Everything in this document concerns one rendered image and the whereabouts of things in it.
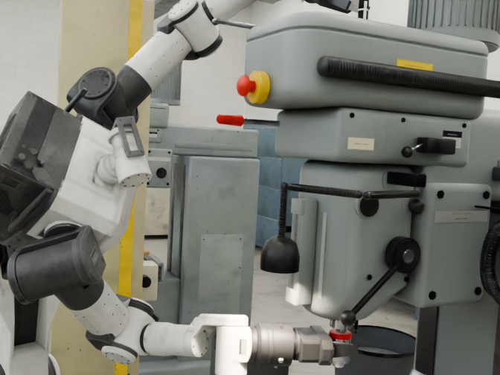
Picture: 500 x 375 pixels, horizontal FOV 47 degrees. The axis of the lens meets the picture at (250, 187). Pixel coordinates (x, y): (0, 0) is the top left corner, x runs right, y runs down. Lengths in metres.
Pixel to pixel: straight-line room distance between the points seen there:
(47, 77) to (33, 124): 8.87
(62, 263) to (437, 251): 0.73
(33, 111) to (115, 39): 1.59
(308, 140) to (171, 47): 0.46
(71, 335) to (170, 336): 1.64
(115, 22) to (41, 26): 7.40
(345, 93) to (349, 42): 0.09
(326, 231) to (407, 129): 0.25
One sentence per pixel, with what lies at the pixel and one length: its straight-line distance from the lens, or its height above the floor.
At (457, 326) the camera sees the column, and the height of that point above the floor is 1.24.
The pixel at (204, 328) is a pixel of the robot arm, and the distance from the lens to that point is 1.24.
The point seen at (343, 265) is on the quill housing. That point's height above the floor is 1.43.
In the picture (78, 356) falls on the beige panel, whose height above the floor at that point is 0.62.
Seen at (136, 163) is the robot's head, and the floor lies 1.60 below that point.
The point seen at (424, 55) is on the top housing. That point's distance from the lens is 1.16.
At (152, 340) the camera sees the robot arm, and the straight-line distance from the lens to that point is 1.30.
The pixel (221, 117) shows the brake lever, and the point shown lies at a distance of 1.15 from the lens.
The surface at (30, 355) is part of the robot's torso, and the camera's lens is 1.57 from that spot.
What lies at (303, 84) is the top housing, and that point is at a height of 1.76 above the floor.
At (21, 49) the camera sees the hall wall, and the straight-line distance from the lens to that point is 10.09.
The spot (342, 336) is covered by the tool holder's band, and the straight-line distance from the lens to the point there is 1.24.
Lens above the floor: 1.65
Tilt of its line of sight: 4 degrees down
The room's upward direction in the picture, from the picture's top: 3 degrees clockwise
